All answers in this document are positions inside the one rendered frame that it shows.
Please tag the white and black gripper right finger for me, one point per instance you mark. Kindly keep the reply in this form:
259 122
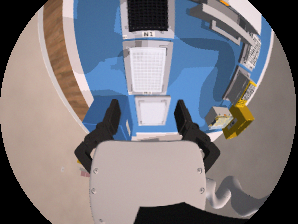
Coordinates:
190 131

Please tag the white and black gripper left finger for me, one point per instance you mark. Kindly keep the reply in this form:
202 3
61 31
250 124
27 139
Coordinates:
104 131

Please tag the blue open-top bin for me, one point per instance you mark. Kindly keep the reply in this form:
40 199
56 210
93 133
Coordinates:
96 113

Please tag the yellow open-top bin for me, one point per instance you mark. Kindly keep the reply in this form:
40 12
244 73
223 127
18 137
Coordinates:
240 115

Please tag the blue bench mat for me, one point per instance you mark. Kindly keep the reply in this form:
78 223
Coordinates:
202 65

